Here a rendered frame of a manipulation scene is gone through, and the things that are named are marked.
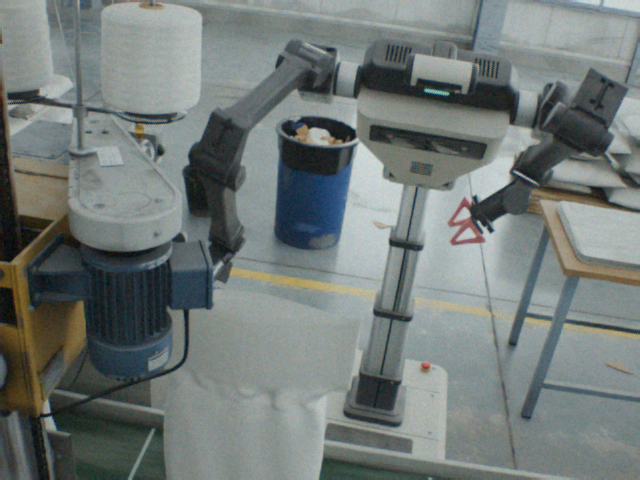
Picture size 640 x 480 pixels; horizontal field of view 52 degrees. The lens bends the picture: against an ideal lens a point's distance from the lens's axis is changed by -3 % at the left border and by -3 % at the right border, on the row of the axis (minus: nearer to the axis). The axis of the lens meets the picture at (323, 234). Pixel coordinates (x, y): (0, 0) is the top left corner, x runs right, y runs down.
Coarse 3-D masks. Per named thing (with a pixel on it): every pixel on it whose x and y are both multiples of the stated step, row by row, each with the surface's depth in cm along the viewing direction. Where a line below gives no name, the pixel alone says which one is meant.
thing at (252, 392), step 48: (192, 336) 152; (240, 336) 148; (288, 336) 148; (336, 336) 150; (192, 384) 158; (240, 384) 154; (288, 384) 155; (336, 384) 157; (192, 432) 161; (240, 432) 158; (288, 432) 157
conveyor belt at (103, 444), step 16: (64, 416) 202; (80, 416) 203; (80, 432) 197; (96, 432) 198; (112, 432) 199; (128, 432) 199; (144, 432) 200; (160, 432) 201; (80, 448) 191; (96, 448) 192; (112, 448) 193; (128, 448) 194; (144, 448) 195; (160, 448) 195; (80, 464) 186; (96, 464) 187; (112, 464) 188; (128, 464) 189; (144, 464) 189; (160, 464) 190; (336, 464) 198
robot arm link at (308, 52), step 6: (300, 48) 152; (306, 48) 152; (312, 48) 153; (318, 48) 157; (300, 54) 151; (306, 54) 151; (312, 54) 151; (318, 54) 152; (306, 60) 151; (312, 60) 151; (318, 60) 151; (312, 66) 151; (306, 84) 157
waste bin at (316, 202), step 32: (288, 128) 387; (320, 128) 397; (352, 128) 384; (288, 160) 365; (320, 160) 357; (352, 160) 373; (288, 192) 374; (320, 192) 368; (288, 224) 383; (320, 224) 379
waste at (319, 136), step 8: (304, 128) 386; (312, 128) 387; (296, 136) 374; (304, 136) 372; (312, 136) 385; (320, 136) 385; (328, 136) 388; (320, 144) 367; (328, 144) 369; (336, 144) 381
